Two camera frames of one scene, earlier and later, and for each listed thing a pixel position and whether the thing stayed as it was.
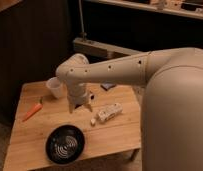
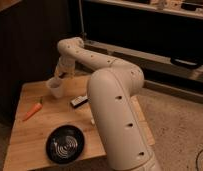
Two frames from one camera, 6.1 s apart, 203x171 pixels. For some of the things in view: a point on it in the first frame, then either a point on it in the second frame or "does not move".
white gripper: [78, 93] to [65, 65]
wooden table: [113, 125] does not move
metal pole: [82, 34] does not move
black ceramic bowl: [65, 143] does not move
